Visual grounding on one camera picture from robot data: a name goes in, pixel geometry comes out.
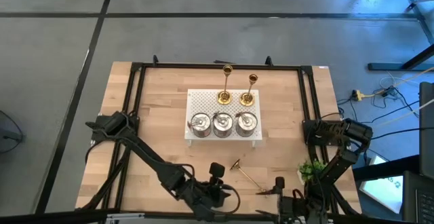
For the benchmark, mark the grey round chair base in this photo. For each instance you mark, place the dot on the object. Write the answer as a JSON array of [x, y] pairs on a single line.
[[6, 135]]

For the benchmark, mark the black laptop keyboard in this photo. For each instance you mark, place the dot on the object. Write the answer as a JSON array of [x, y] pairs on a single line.
[[420, 200]]

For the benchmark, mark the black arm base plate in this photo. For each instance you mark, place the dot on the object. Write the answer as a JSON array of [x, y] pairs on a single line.
[[310, 140], [98, 135]]

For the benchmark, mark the dark monitor panel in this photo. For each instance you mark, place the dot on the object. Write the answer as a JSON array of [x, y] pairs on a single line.
[[427, 129]]

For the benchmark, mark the white perforated metal shelf riser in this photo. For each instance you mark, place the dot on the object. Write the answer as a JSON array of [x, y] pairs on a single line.
[[203, 100]]

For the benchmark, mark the silver tin candle with tag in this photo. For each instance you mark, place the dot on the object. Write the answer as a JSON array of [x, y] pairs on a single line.
[[222, 125], [246, 125], [201, 125]]

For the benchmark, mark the black metal beam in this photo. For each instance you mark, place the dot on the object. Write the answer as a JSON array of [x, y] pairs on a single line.
[[383, 169]]

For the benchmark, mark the white box green print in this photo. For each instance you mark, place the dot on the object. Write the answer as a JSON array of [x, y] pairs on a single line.
[[381, 190]]

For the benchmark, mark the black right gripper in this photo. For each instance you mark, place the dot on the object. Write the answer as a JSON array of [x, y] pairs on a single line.
[[291, 207]]

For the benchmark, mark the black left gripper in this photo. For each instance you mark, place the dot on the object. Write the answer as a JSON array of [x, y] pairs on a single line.
[[205, 197]]

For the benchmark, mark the black aluminium rig frame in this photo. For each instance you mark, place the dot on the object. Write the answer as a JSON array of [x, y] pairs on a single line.
[[186, 66]]

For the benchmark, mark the black desk foot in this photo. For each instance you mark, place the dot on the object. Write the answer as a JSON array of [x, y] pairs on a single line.
[[390, 66]]

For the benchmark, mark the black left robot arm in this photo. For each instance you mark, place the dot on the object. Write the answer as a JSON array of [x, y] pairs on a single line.
[[152, 159]]

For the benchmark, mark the green potted plant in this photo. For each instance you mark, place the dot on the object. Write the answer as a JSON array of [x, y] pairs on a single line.
[[306, 171]]

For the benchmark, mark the gold brass candlestick holder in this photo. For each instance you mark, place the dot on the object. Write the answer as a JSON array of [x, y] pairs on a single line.
[[247, 99], [235, 165], [224, 98]]

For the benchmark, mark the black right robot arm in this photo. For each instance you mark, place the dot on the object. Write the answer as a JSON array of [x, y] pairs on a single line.
[[339, 163]]

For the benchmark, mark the grey metal desk frame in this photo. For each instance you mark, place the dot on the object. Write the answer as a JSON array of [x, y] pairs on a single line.
[[418, 10]]

